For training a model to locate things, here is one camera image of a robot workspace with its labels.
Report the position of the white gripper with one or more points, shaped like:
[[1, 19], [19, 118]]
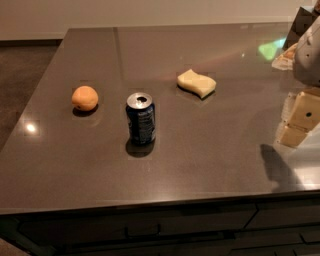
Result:
[[308, 58]]

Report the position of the yellow wavy sponge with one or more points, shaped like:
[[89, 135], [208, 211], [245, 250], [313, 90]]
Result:
[[198, 84]]

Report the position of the snack bag on counter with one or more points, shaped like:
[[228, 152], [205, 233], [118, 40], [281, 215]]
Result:
[[285, 60]]

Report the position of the dark right drawer front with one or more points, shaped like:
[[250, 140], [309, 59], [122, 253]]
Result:
[[285, 213]]

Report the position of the dark cabinet drawer front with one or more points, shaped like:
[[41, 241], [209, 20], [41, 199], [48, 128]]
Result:
[[76, 230]]

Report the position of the blue soda can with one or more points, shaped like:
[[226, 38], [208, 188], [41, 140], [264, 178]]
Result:
[[140, 111]]

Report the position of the orange fruit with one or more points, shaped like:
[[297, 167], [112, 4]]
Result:
[[84, 98]]

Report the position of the black drawer handle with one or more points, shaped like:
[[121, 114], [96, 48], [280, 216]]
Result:
[[142, 231]]

